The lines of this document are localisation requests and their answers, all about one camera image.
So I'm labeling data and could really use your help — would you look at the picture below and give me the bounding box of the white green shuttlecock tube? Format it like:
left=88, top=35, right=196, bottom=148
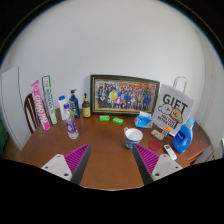
left=41, top=74, right=59, bottom=125

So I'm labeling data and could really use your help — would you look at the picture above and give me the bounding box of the blue starry paper cup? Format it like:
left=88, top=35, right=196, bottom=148
left=123, top=126, right=144, bottom=150

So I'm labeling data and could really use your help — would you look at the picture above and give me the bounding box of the small green packet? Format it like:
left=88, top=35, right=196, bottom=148
left=111, top=116, right=125, bottom=125
left=98, top=114, right=111, bottom=122

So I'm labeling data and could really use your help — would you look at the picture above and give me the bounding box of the white blue-capped lotion bottle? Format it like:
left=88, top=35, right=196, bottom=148
left=58, top=95, right=68, bottom=121

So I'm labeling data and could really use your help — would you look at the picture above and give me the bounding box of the pink shuttlecock tube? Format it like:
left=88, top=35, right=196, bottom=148
left=30, top=79, right=52, bottom=132

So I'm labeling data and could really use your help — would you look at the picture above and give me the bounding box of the blue detergent bottle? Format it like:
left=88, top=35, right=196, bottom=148
left=171, top=117, right=196, bottom=154

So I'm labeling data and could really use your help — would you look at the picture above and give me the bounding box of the amber pump bottle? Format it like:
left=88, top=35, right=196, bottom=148
left=81, top=92, right=92, bottom=119

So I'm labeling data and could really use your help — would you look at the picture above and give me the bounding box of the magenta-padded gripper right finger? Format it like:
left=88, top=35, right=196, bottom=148
left=132, top=143, right=184, bottom=186

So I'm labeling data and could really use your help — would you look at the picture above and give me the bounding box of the framed group photo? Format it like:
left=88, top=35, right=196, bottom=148
left=89, top=74, right=161, bottom=117

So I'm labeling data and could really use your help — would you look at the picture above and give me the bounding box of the dark blue pump bottle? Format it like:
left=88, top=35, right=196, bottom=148
left=68, top=88, right=81, bottom=119

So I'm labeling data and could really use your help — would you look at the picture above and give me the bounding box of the white upright panel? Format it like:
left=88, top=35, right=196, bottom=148
left=0, top=65, right=32, bottom=151

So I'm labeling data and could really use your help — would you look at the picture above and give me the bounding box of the white remote control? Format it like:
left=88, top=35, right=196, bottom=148
left=163, top=143, right=178, bottom=161

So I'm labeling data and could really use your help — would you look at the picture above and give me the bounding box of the blue tissue pack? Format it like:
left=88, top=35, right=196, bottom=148
left=134, top=111, right=154, bottom=130

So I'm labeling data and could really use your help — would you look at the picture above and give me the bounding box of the white wall radiator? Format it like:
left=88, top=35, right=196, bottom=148
left=203, top=146, right=223, bottom=163

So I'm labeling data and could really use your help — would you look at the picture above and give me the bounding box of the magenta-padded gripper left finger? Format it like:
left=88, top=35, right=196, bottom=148
left=40, top=143, right=92, bottom=186

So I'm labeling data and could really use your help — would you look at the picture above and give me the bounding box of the clear purple-capped water bottle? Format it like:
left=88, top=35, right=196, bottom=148
left=62, top=103, right=80, bottom=140

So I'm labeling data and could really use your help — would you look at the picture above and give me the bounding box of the white printed paper gift bag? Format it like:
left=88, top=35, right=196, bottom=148
left=152, top=75, right=195, bottom=137

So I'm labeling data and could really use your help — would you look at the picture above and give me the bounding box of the flat round red coaster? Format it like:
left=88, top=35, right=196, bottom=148
left=148, top=140, right=162, bottom=153

